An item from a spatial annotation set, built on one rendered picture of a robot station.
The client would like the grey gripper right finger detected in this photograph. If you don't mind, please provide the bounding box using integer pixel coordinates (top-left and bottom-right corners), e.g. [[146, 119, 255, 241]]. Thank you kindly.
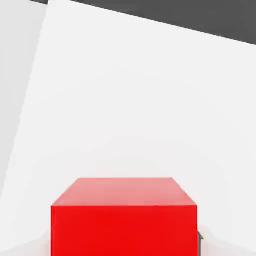
[[197, 224, 248, 256]]

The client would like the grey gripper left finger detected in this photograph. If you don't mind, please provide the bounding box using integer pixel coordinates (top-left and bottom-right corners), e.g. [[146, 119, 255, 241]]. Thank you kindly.
[[11, 228, 52, 256]]

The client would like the small red cube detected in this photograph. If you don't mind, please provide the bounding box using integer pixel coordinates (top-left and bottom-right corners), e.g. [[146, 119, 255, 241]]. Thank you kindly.
[[50, 177, 198, 256]]

